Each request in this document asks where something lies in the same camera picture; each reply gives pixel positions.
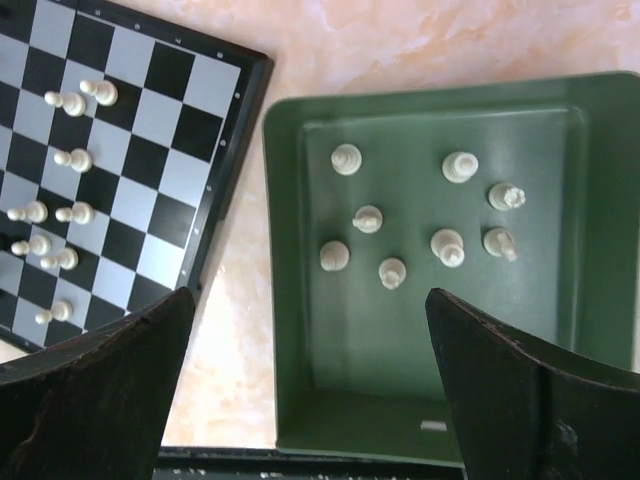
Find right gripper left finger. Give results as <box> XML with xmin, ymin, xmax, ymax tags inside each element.
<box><xmin>1</xmin><ymin>287</ymin><xmax>195</xmax><ymax>479</ymax></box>

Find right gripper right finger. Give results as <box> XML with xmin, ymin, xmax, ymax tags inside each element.
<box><xmin>425</xmin><ymin>288</ymin><xmax>639</xmax><ymax>479</ymax></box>

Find black white chess board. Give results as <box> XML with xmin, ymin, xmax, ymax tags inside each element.
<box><xmin>1</xmin><ymin>1</ymin><xmax>274</xmax><ymax>352</ymax></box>

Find white pawn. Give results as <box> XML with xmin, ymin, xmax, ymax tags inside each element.
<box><xmin>54</xmin><ymin>148</ymin><xmax>93</xmax><ymax>174</ymax></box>
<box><xmin>44</xmin><ymin>91</ymin><xmax>86</xmax><ymax>117</ymax></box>
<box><xmin>40</xmin><ymin>247</ymin><xmax>79</xmax><ymax>270</ymax></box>
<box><xmin>35</xmin><ymin>300</ymin><xmax>73</xmax><ymax>324</ymax></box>
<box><xmin>55</xmin><ymin>202</ymin><xmax>95</xmax><ymax>225</ymax></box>
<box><xmin>10</xmin><ymin>234</ymin><xmax>52</xmax><ymax>256</ymax></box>
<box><xmin>79</xmin><ymin>80</ymin><xmax>118</xmax><ymax>106</ymax></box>
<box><xmin>7</xmin><ymin>200</ymin><xmax>48</xmax><ymax>224</ymax></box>

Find green plastic tray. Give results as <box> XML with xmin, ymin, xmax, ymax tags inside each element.
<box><xmin>263</xmin><ymin>72</ymin><xmax>639</xmax><ymax>467</ymax></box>

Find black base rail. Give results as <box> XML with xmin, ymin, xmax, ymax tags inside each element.
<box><xmin>152</xmin><ymin>447</ymin><xmax>466</xmax><ymax>480</ymax></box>

